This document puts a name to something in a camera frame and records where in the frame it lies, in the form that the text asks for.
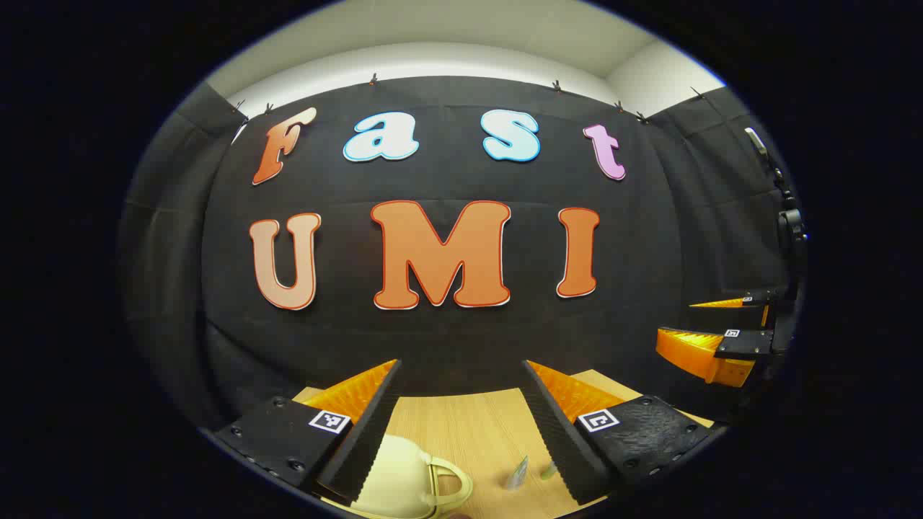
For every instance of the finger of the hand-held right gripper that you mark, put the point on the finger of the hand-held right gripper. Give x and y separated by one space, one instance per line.
746 344
761 297

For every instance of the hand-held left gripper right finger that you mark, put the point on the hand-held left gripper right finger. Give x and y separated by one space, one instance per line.
559 440

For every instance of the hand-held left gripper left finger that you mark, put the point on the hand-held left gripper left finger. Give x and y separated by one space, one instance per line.
364 447

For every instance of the white tube green cap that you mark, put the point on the white tube green cap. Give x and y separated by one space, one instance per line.
549 471

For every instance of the small cream suitcase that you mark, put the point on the small cream suitcase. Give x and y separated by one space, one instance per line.
396 476

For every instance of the small green white sachet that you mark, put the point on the small green white sachet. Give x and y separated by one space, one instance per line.
516 473

